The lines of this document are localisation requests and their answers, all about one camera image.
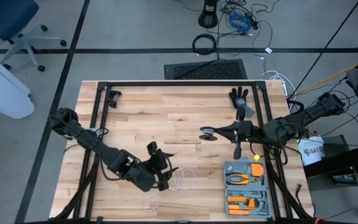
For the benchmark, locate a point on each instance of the black floor mat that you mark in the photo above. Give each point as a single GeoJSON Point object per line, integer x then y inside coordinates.
{"type": "Point", "coordinates": [207, 70]}

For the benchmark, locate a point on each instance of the thin black pole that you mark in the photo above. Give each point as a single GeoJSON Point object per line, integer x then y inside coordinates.
{"type": "Point", "coordinates": [324, 50]}

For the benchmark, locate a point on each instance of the white power adapter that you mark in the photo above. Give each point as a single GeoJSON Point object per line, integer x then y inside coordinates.
{"type": "Point", "coordinates": [268, 50]}

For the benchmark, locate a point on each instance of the black power strip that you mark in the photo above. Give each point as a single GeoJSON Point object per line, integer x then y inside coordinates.
{"type": "Point", "coordinates": [253, 21]}

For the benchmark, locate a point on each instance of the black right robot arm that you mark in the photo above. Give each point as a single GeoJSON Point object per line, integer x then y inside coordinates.
{"type": "Point", "coordinates": [291, 124]}

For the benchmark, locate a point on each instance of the black clamp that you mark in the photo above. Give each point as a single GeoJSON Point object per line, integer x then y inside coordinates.
{"type": "Point", "coordinates": [114, 96]}

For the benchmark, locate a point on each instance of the orange tape measure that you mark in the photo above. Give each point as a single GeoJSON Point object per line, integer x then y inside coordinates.
{"type": "Point", "coordinates": [257, 170]}

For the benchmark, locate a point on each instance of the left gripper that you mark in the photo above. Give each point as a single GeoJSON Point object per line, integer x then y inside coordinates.
{"type": "Point", "coordinates": [160, 165]}

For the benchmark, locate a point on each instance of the white trash bin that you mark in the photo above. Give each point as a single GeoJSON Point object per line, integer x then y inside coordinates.
{"type": "Point", "coordinates": [2, 90]}

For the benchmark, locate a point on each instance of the grey tool case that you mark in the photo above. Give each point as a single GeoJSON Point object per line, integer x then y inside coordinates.
{"type": "Point", "coordinates": [244, 189]}

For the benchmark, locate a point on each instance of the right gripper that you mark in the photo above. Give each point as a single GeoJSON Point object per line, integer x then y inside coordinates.
{"type": "Point", "coordinates": [245, 130]}

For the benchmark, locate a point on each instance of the black stand base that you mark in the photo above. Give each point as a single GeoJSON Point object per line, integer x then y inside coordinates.
{"type": "Point", "coordinates": [208, 18]}

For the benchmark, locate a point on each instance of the black grey work glove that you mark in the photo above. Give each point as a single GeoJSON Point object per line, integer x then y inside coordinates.
{"type": "Point", "coordinates": [239, 98]}

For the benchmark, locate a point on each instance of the blue office chair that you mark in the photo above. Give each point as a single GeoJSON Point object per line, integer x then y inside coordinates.
{"type": "Point", "coordinates": [5, 17]}

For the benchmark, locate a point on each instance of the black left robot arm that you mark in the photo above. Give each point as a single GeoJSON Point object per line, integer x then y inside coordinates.
{"type": "Point", "coordinates": [110, 155]}

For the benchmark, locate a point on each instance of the black side table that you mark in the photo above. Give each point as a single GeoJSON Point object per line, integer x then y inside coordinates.
{"type": "Point", "coordinates": [337, 161]}

